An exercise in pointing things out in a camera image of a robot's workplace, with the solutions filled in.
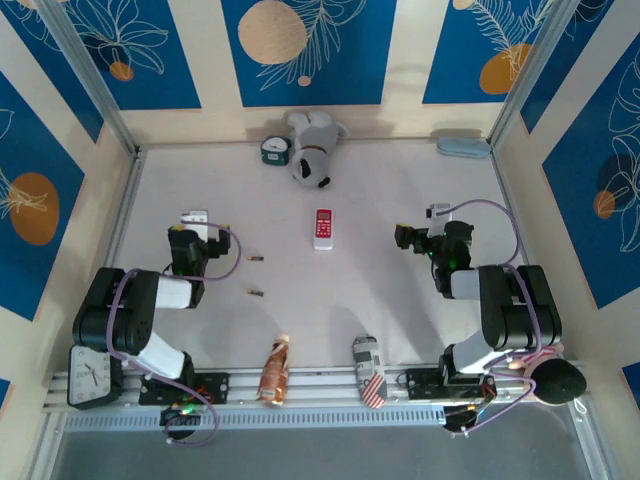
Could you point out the brown drink bottle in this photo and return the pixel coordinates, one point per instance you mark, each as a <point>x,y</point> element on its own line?
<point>274,370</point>

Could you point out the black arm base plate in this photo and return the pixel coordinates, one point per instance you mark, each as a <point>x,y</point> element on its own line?
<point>215,387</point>
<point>420,385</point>

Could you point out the black electronics board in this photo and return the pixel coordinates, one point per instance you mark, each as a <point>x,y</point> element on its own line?
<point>460,417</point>
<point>180,417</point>

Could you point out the aluminium mounting rail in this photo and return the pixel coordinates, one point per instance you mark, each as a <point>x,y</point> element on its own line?
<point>320,385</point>

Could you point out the aluminium table edge rail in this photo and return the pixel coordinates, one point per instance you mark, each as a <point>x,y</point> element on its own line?
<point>505,185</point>
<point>125,205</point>

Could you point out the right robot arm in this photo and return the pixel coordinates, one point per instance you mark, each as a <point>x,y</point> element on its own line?
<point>515,310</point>

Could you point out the white clock black frame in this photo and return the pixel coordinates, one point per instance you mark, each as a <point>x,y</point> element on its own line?
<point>90,375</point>

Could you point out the light blue case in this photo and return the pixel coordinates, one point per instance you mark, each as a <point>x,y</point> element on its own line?
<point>462,148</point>

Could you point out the aluminium frame post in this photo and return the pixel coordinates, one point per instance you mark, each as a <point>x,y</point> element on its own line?
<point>85,65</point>
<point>540,75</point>

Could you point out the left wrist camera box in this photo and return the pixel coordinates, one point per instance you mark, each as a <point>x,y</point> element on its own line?
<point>195,220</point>

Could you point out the white red remote control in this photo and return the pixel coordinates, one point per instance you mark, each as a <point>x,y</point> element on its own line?
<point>323,240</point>

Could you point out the blue floral wall panel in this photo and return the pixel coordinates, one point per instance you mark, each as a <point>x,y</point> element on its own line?
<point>350,60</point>
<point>30,130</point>
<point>590,225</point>
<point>150,60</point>
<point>65,90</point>
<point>450,50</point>
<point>565,90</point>

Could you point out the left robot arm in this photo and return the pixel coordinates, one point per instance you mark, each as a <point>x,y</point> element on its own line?
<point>125,320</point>

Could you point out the small teal alarm clock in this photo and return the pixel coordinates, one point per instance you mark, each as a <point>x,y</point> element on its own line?
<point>275,150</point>

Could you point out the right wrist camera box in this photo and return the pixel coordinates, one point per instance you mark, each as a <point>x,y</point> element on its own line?
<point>441,210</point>

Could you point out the doll with black hat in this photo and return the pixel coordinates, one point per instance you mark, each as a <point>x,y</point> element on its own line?
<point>557,382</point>

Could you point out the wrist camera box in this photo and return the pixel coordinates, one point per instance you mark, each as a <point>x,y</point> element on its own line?
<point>441,210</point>
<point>195,220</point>

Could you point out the grey plush dog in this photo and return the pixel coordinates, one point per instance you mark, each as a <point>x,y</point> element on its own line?
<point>315,145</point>

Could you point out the newspaper print flag can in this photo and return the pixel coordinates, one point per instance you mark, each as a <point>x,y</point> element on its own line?
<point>369,370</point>

